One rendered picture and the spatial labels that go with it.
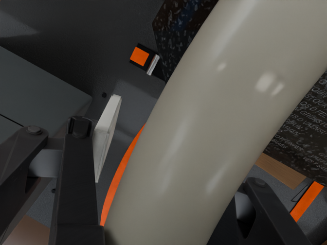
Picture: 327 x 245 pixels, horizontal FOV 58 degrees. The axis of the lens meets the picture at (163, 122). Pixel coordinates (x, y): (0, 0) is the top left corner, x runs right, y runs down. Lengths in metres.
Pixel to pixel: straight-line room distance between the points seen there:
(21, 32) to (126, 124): 0.46
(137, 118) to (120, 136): 0.10
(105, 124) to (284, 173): 0.95
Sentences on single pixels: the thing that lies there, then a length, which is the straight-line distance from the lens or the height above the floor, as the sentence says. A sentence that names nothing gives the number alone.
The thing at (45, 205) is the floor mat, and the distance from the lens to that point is 1.33.
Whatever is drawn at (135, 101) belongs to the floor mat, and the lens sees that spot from 1.04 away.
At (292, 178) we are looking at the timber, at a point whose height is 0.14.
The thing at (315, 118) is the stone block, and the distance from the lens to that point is 0.38.
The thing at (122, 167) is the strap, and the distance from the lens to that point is 1.15.
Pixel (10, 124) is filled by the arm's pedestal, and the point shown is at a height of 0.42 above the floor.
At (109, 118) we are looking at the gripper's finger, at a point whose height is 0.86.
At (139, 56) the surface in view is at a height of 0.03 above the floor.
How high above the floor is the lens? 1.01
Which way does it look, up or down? 70 degrees down
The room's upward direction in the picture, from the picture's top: 174 degrees counter-clockwise
